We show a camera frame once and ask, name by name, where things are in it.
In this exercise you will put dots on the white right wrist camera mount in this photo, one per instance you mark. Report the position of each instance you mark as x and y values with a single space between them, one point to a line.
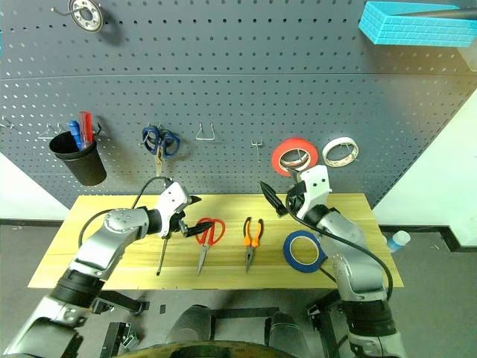
316 182

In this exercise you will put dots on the round silver metal disc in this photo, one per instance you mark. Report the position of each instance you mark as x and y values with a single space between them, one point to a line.
97 20

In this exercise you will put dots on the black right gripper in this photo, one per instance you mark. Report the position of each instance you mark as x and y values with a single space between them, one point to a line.
295 199

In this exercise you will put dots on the grey metal pegboard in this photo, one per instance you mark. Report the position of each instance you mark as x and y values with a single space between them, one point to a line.
238 93

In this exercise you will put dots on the orange and black needle-nose pliers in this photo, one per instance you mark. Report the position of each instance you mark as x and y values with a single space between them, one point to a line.
247 242

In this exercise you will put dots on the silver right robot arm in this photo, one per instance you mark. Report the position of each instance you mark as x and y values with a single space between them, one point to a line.
354 261

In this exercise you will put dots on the dark cup holder hook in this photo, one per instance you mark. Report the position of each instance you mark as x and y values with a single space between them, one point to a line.
99 129

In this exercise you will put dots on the black plastic cup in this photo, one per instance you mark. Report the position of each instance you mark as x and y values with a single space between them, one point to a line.
87 168

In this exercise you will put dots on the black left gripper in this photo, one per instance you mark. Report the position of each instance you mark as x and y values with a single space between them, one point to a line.
180 220

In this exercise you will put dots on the orange and black screwdriver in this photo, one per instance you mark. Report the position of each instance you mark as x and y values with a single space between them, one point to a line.
162 257

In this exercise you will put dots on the small double-prong metal hook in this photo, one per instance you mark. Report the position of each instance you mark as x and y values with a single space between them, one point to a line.
256 146

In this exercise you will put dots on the cyan brick-pattern box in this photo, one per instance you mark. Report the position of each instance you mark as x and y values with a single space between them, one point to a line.
410 33

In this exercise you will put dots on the blue tape roll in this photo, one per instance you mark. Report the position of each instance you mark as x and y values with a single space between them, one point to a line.
287 253

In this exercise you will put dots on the white tape roll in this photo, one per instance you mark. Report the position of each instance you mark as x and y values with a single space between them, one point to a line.
340 140

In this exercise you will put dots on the red tape roll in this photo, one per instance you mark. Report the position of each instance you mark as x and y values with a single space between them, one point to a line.
277 156

